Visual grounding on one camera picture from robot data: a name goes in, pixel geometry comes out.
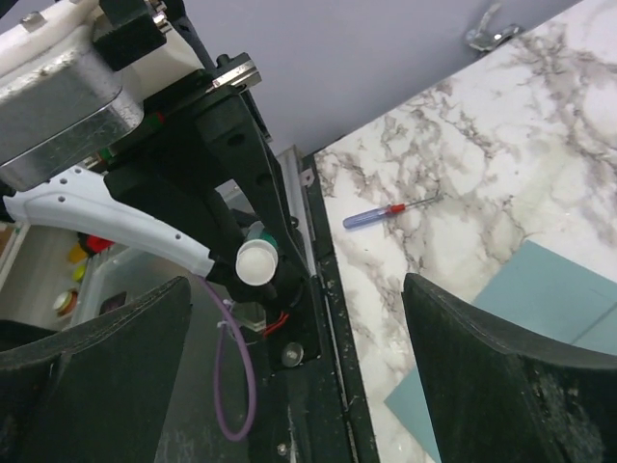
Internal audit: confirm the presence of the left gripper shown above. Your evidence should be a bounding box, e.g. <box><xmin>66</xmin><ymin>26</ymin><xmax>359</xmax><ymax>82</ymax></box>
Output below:
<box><xmin>94</xmin><ymin>1</ymin><xmax>309</xmax><ymax>302</ymax></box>

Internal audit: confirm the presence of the metal wall hook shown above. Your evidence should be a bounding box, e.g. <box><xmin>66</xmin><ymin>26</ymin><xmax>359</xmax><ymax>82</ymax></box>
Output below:
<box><xmin>463</xmin><ymin>2</ymin><xmax>525</xmax><ymax>52</ymax></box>

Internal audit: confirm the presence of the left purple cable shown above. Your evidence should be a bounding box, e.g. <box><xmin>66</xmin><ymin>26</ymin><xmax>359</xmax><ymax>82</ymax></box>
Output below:
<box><xmin>200</xmin><ymin>274</ymin><xmax>257</xmax><ymax>443</ymax></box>

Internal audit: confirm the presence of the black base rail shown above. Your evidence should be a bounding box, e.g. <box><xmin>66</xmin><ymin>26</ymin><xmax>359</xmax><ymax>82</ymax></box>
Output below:
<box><xmin>153</xmin><ymin>153</ymin><xmax>382</xmax><ymax>463</ymax></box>

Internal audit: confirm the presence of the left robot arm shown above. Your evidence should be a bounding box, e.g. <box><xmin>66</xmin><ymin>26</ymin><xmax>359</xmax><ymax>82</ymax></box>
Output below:
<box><xmin>1</xmin><ymin>1</ymin><xmax>309</xmax><ymax>306</ymax></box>

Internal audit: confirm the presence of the green glue tube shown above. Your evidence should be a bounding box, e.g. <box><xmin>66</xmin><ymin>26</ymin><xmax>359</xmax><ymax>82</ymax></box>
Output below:
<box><xmin>235</xmin><ymin>221</ymin><xmax>279</xmax><ymax>286</ymax></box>

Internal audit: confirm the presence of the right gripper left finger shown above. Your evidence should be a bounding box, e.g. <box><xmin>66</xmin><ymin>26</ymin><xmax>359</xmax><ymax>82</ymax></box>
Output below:
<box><xmin>1</xmin><ymin>277</ymin><xmax>192</xmax><ymax>462</ymax></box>

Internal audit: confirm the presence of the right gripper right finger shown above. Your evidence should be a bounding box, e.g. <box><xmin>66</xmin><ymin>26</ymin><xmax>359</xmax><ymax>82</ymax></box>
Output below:
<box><xmin>402</xmin><ymin>273</ymin><xmax>616</xmax><ymax>462</ymax></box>

